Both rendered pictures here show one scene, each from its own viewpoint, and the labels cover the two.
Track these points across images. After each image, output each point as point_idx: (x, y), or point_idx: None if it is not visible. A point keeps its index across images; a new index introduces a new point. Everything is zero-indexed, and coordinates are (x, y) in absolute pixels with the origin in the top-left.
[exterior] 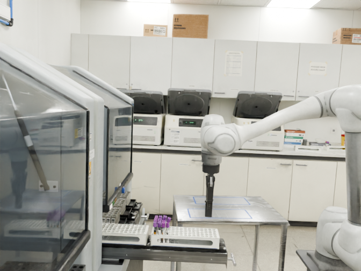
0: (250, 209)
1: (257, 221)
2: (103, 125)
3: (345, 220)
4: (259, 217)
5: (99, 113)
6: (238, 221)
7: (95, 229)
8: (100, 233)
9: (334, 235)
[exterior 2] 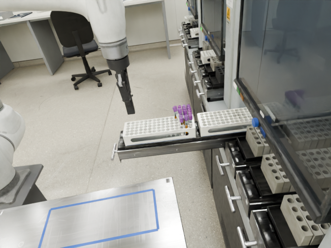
0: None
1: (49, 200)
2: None
3: (0, 113)
4: (34, 216)
5: None
6: (79, 194)
7: (232, 79)
8: (235, 95)
9: (6, 138)
